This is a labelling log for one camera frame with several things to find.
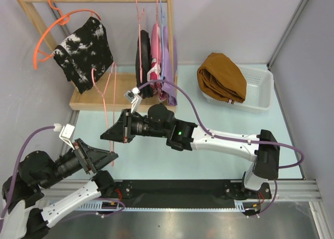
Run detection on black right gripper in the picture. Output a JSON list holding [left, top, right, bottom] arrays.
[[101, 109, 168, 144]]

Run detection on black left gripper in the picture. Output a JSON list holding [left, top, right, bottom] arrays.
[[41, 137, 120, 188]]

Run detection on pink trouser hanger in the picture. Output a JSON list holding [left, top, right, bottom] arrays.
[[91, 61, 117, 167]]

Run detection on mustard brown trousers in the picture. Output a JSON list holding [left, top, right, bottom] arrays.
[[197, 53, 247, 104]]

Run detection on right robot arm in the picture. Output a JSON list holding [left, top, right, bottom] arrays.
[[100, 104, 280, 198]]

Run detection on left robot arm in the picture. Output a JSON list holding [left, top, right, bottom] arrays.
[[1, 139, 118, 238]]

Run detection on orange hanger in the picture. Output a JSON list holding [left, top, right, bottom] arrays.
[[32, 0, 102, 70]]

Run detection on pink patterned garment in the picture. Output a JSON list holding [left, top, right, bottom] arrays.
[[147, 27, 166, 102]]

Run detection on lilac garment on rack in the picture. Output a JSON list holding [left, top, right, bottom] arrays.
[[161, 27, 177, 106]]

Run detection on black garment on rack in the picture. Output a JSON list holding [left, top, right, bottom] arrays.
[[135, 30, 151, 87]]

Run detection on black white tie-dye garment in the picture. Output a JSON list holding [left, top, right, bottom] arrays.
[[53, 17, 114, 94]]

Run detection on white plastic basket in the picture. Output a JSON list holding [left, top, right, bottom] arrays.
[[202, 65, 274, 113]]

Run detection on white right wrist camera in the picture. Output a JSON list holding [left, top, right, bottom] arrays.
[[124, 87, 142, 113]]

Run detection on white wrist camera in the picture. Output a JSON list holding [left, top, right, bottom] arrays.
[[124, 87, 142, 113], [53, 123, 75, 149]]

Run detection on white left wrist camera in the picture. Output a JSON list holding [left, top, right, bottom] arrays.
[[53, 123, 75, 149]]

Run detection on white slotted cable duct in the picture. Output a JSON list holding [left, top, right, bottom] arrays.
[[77, 199, 260, 213]]

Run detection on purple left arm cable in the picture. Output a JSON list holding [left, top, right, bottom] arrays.
[[0, 124, 126, 224]]

